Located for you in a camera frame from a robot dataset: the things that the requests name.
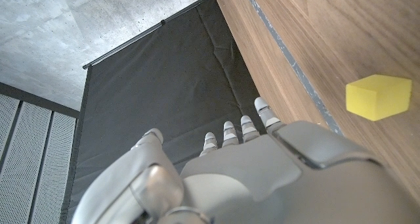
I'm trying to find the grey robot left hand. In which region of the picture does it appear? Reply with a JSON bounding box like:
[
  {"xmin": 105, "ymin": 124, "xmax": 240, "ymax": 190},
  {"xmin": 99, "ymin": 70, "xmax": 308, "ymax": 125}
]
[{"xmin": 70, "ymin": 97, "xmax": 420, "ymax": 224}]

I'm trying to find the yellow block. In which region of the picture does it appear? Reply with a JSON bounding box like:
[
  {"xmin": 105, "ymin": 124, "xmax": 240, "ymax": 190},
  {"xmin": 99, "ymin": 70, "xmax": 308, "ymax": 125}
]
[{"xmin": 345, "ymin": 74, "xmax": 413, "ymax": 122}]

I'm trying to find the black backdrop curtain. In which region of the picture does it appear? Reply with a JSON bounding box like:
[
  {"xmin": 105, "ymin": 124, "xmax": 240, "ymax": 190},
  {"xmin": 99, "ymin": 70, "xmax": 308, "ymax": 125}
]
[{"xmin": 58, "ymin": 0, "xmax": 273, "ymax": 224}]

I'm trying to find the black backdrop stand pole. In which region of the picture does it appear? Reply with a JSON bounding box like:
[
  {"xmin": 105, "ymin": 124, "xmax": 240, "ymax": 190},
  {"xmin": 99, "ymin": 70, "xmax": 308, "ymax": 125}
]
[{"xmin": 81, "ymin": 0, "xmax": 216, "ymax": 70}]

